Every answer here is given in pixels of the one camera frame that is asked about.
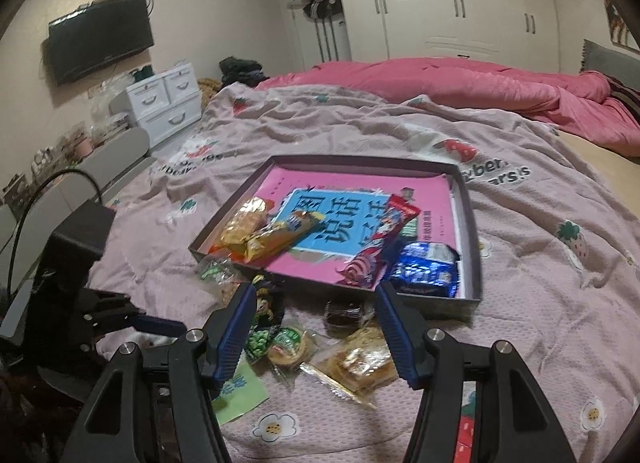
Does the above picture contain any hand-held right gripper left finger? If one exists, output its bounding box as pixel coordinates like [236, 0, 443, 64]
[72, 282, 259, 463]

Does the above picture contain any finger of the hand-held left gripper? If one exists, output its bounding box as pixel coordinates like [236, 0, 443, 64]
[86, 288, 146, 319]
[92, 310, 187, 343]

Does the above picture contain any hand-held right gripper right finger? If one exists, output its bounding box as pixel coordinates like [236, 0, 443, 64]
[375, 281, 571, 463]

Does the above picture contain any black green pea packet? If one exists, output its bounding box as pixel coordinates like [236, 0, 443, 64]
[245, 275, 283, 365]

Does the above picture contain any green snack packet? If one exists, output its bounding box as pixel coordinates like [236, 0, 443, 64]
[210, 358, 271, 426]

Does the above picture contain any round cookie green label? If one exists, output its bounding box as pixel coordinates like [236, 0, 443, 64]
[267, 325, 314, 370]

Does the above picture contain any clear cookie packet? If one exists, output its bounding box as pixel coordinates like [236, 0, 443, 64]
[299, 325, 402, 410]

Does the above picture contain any shallow grey cardboard box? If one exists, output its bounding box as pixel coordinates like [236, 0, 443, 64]
[188, 154, 483, 322]

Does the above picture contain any brown cake packet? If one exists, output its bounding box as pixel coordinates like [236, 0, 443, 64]
[324, 299, 377, 330]

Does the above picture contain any clear candy packet green label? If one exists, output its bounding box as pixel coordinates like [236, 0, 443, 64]
[196, 255, 251, 303]

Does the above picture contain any blue cookie packet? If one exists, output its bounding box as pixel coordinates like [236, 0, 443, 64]
[387, 241, 462, 300]

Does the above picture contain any red candy packet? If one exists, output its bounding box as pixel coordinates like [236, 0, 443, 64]
[339, 193, 422, 290]

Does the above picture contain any long yellow snack packet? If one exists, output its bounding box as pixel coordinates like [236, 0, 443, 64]
[245, 210, 327, 262]

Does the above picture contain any shelf of small ornaments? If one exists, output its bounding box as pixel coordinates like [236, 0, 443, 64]
[0, 78, 132, 211]

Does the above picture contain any grey chair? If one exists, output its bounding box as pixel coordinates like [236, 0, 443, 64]
[0, 126, 157, 344]

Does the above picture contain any pink printed blanket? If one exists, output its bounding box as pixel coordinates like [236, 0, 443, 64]
[85, 83, 640, 463]

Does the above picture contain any pink children's book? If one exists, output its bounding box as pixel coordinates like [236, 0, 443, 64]
[252, 166, 458, 289]

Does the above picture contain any white drawer cabinet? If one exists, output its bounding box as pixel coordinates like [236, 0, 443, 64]
[125, 63, 202, 147]

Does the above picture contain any brown knitted cloth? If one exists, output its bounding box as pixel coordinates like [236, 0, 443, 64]
[197, 77, 226, 110]

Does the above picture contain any pink quilt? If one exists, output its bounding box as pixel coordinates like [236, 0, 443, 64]
[255, 57, 640, 159]

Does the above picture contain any beige bed sheet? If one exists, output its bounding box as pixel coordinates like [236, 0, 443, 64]
[550, 128, 640, 204]

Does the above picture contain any dark clothes pile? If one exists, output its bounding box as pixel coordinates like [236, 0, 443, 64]
[219, 57, 272, 90]

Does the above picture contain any dark striped pillow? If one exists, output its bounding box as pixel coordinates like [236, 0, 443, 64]
[607, 76, 640, 125]

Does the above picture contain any grey headboard cushion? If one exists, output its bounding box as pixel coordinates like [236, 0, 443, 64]
[580, 39, 640, 94]

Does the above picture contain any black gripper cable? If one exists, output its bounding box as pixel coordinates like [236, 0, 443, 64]
[9, 169, 104, 294]

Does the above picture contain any black wall television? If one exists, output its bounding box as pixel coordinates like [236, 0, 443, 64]
[46, 0, 155, 87]

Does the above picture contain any wall poster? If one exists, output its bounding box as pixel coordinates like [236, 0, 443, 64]
[602, 0, 640, 52]

